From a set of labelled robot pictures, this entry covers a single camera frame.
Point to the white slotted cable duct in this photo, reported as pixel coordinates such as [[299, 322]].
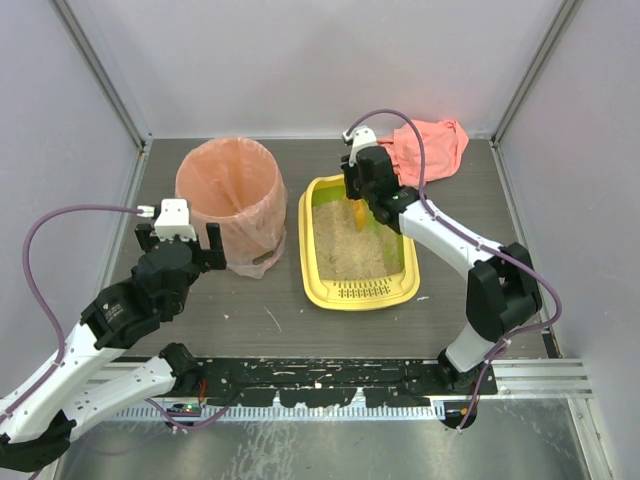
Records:
[[357, 411]]

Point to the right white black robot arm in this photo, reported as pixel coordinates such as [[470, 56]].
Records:
[[501, 292]]

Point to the orange litter scoop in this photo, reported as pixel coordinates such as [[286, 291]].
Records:
[[359, 210]]

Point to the yellow green litter box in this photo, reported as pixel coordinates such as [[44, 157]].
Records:
[[354, 295]]

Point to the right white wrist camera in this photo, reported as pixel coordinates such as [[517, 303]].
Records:
[[359, 138]]

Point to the pink cloth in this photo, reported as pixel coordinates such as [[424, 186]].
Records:
[[444, 144]]

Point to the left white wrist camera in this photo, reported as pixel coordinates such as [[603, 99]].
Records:
[[171, 219]]

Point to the cat litter sand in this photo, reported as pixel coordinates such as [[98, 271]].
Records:
[[343, 253]]

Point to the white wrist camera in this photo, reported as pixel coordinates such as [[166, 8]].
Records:
[[171, 219], [359, 138]]

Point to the bin with pink liner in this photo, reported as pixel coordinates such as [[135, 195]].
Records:
[[236, 183]]

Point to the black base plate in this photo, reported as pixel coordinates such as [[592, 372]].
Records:
[[253, 382]]

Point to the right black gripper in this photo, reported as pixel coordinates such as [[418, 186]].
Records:
[[361, 185]]

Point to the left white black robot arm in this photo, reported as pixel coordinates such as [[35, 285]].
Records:
[[55, 406]]

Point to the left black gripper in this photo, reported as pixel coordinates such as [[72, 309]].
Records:
[[201, 253]]

